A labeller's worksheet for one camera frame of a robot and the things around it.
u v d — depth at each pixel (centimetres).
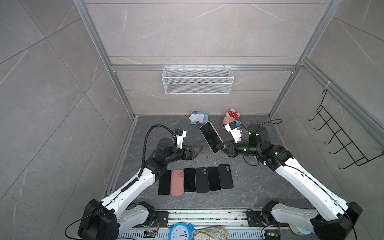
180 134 68
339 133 68
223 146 66
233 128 60
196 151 69
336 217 38
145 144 58
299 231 67
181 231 69
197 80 101
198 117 111
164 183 84
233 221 73
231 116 111
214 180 90
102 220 38
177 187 84
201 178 86
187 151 66
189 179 84
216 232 67
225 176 89
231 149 58
